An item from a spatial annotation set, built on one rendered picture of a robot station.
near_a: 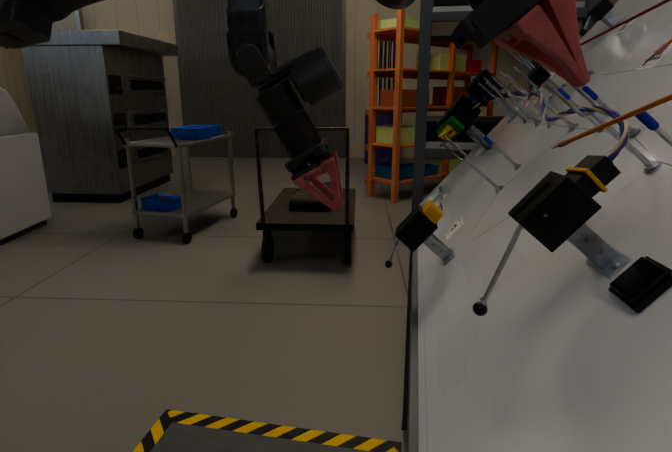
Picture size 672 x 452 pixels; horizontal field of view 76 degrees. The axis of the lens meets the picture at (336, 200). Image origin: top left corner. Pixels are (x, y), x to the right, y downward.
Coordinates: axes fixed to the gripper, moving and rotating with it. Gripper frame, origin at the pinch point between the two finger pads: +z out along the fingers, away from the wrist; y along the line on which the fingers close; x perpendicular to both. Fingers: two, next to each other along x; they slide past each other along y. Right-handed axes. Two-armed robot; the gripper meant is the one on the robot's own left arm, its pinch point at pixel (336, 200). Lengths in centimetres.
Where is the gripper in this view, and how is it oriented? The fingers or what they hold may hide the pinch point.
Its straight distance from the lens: 68.2
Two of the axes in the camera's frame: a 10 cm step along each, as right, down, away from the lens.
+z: 4.9, 8.5, 1.9
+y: 0.5, -2.4, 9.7
